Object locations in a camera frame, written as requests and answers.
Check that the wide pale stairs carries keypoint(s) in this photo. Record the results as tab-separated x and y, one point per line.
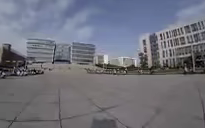
63	67

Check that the white block building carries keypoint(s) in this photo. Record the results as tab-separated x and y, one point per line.
101	59

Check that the striped white glass building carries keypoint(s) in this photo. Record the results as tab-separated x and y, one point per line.
40	50

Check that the brown building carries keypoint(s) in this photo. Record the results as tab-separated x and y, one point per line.
6	56

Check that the low pale building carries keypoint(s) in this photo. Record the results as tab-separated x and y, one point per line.
125	61

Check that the row of parked bicycles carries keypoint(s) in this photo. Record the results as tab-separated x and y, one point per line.
16	71
105	71

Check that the white grid-front building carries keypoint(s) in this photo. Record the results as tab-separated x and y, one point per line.
186	43

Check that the grey paved plaza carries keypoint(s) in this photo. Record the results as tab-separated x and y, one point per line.
123	96

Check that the tree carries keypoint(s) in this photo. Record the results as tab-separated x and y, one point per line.
143	60

